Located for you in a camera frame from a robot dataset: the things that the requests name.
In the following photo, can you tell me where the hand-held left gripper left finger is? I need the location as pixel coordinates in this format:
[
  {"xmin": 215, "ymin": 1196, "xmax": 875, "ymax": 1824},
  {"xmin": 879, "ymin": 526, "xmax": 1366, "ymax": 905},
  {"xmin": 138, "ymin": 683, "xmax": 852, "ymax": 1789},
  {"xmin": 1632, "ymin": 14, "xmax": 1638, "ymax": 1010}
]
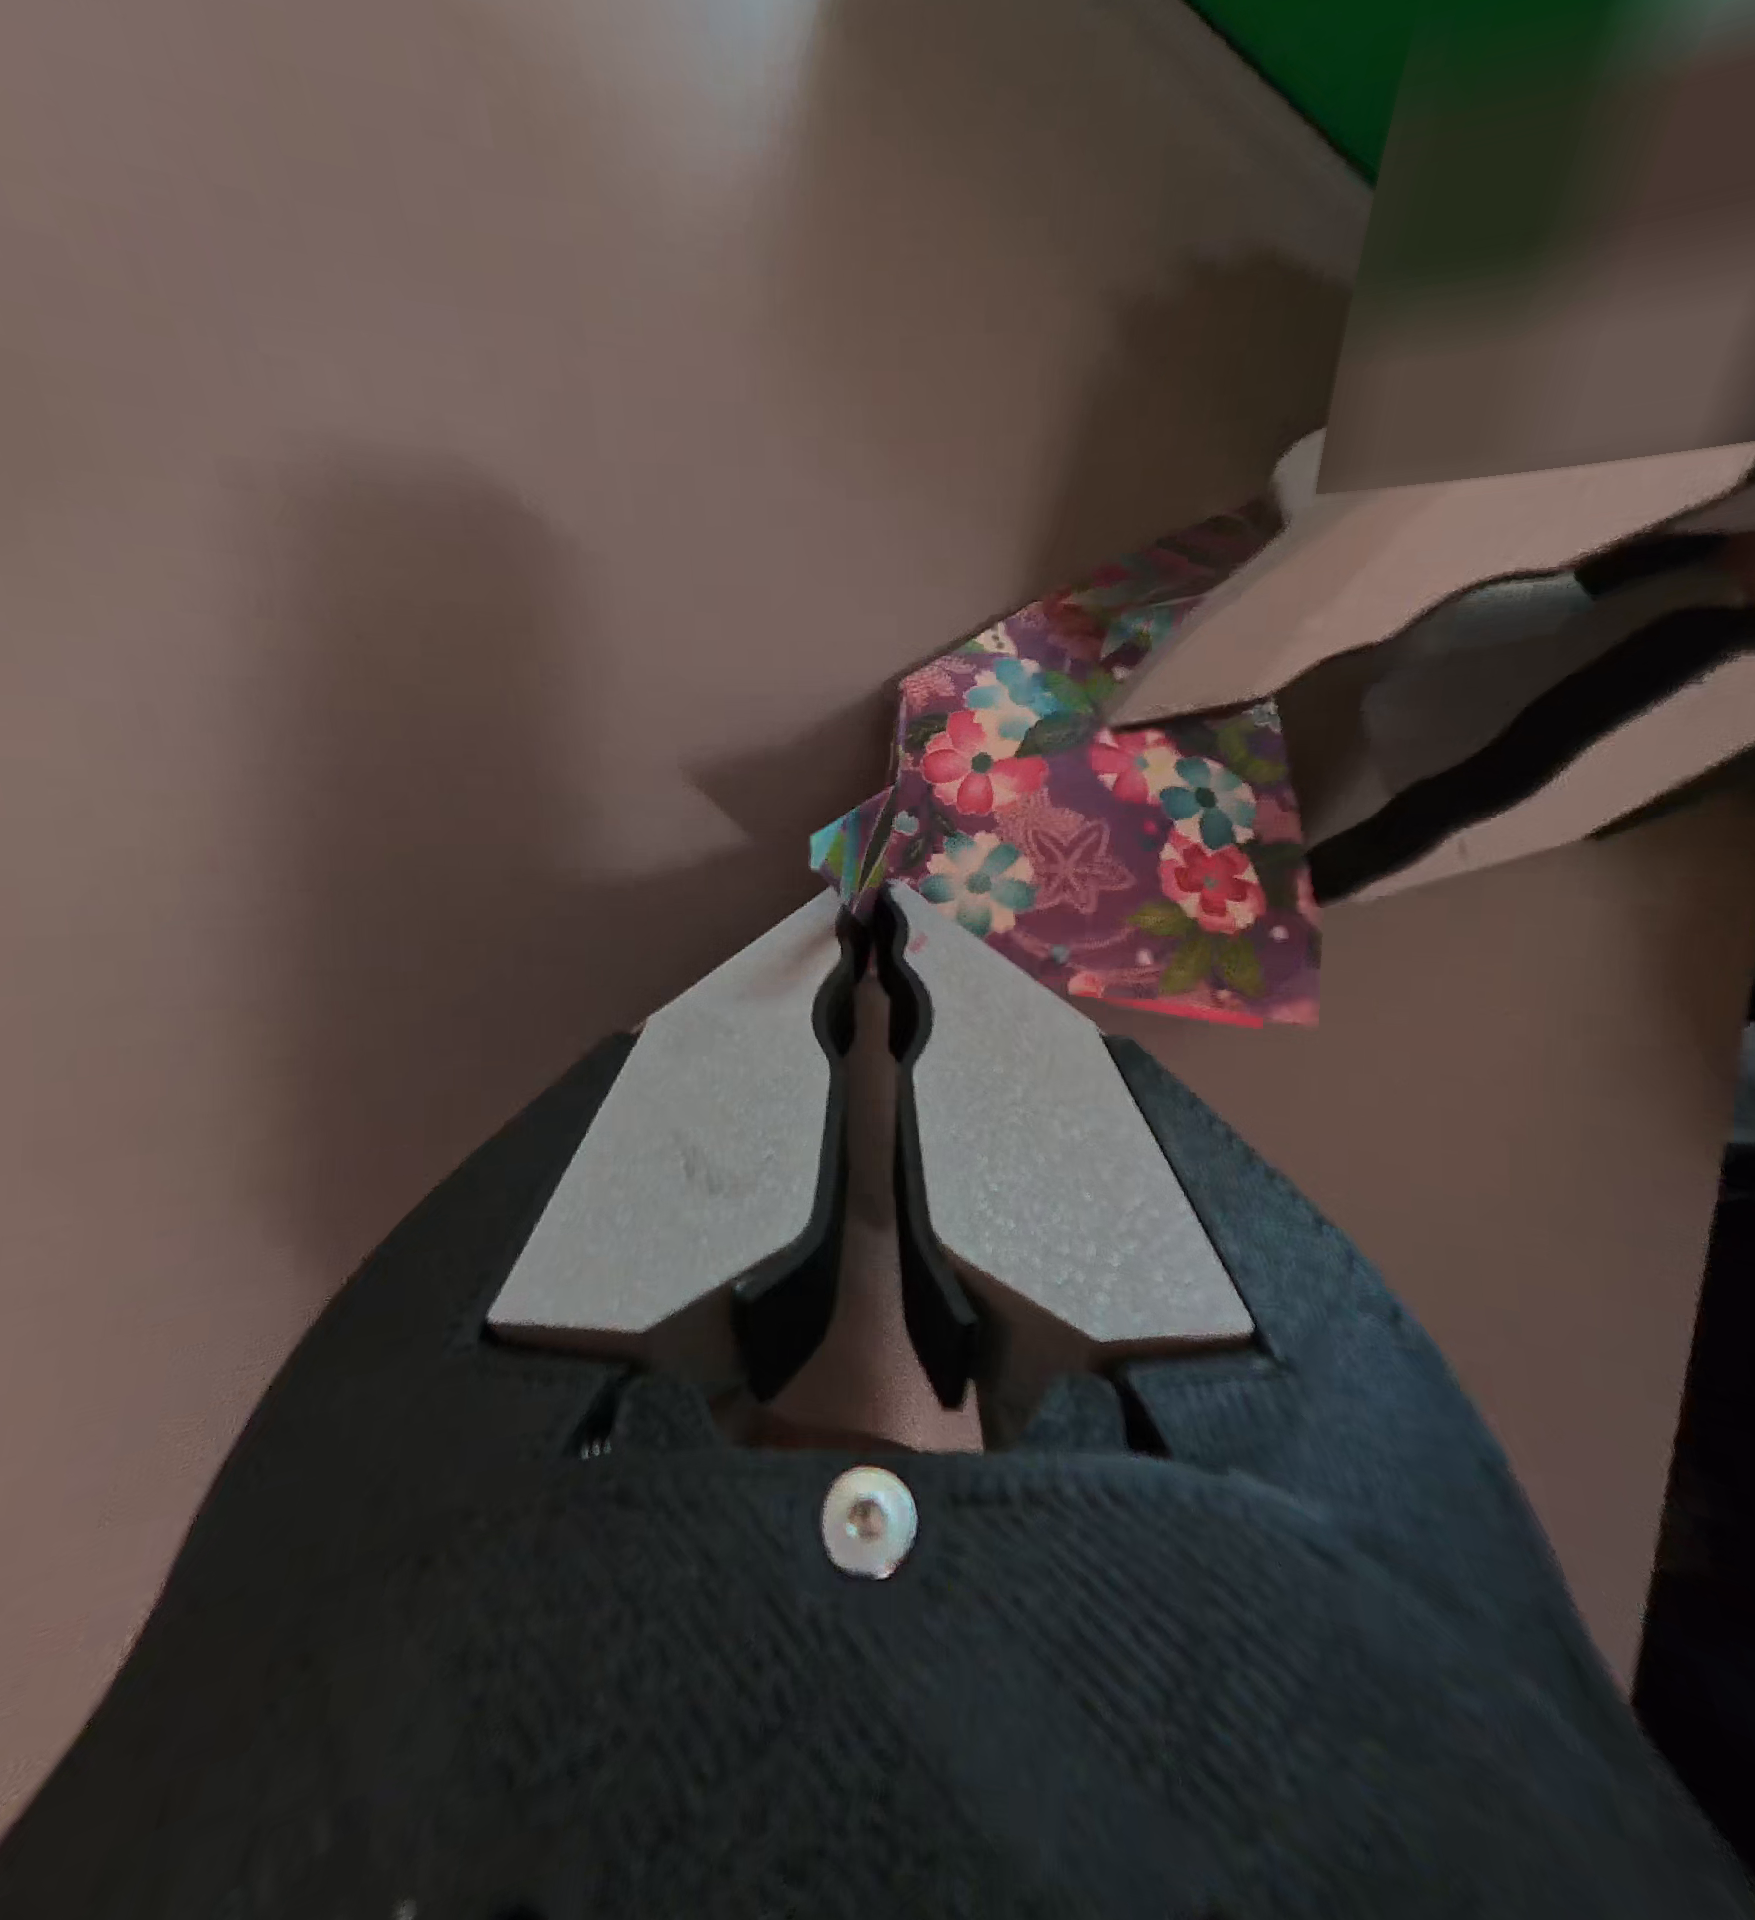
[{"xmin": 483, "ymin": 885, "xmax": 879, "ymax": 1408}]

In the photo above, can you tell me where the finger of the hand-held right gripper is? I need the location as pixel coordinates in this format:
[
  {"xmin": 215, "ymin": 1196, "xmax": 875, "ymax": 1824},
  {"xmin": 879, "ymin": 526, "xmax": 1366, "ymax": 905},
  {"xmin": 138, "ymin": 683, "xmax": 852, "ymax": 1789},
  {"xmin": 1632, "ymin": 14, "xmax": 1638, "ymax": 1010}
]
[
  {"xmin": 1113, "ymin": 435, "xmax": 1755, "ymax": 846},
  {"xmin": 1305, "ymin": 604, "xmax": 1755, "ymax": 905}
]

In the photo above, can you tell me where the floral purple origami paper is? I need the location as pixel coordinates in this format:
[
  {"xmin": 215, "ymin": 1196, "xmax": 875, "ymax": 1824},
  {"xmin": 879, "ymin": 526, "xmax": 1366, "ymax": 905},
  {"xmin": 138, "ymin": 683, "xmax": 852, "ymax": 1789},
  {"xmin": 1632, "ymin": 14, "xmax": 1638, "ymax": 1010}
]
[{"xmin": 808, "ymin": 511, "xmax": 1324, "ymax": 1037}]

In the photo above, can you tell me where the green board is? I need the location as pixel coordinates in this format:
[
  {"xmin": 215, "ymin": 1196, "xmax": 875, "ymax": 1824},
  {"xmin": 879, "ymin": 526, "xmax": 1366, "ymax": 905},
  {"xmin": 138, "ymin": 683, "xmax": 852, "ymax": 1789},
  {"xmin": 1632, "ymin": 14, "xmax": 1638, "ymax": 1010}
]
[{"xmin": 1188, "ymin": 0, "xmax": 1396, "ymax": 185}]

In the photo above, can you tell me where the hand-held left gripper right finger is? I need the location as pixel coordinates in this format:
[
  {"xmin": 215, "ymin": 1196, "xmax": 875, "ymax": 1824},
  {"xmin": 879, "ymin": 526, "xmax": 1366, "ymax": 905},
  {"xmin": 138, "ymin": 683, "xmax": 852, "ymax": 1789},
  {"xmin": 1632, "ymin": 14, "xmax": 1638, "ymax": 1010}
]
[{"xmin": 874, "ymin": 881, "xmax": 1257, "ymax": 1442}]

